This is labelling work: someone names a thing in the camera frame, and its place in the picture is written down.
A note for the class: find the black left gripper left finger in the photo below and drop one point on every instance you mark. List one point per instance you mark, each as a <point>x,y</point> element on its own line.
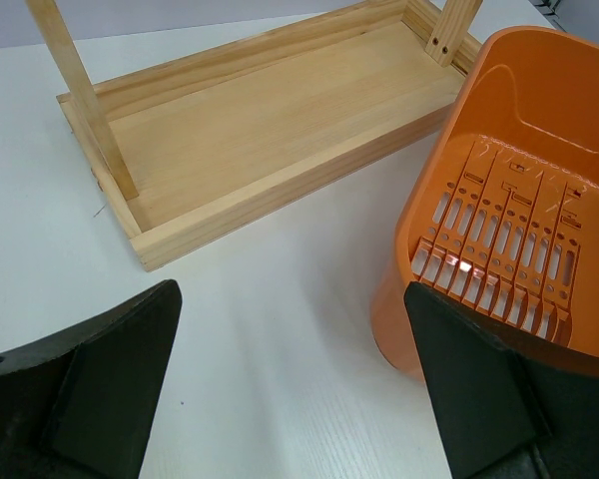
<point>80,403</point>

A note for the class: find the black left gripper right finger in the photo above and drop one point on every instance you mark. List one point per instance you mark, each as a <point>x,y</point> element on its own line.
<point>507,404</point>

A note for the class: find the orange plastic basket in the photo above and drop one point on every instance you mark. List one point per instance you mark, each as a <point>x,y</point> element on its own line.
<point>504,217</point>

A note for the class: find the wooden clothes rack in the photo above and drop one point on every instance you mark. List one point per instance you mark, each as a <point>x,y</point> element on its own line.
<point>190,150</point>

